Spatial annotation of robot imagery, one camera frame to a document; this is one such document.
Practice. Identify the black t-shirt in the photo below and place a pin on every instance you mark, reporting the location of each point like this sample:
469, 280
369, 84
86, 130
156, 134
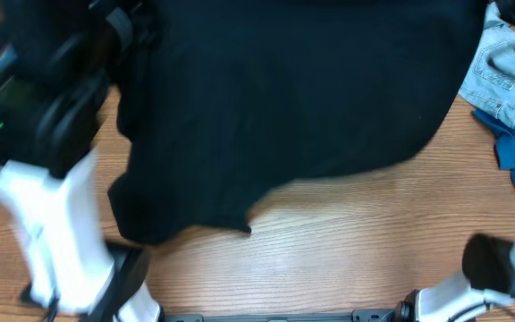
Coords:
241, 97

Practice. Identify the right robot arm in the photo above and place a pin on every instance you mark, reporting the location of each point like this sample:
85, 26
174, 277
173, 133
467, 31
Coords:
486, 281

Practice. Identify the light blue denim jeans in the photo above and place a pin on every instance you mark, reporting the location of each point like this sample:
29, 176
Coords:
490, 81

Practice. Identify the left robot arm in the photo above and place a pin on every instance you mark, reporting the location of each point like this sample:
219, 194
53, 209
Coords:
56, 63

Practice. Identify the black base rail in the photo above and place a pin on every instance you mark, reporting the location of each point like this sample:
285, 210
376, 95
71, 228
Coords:
275, 317

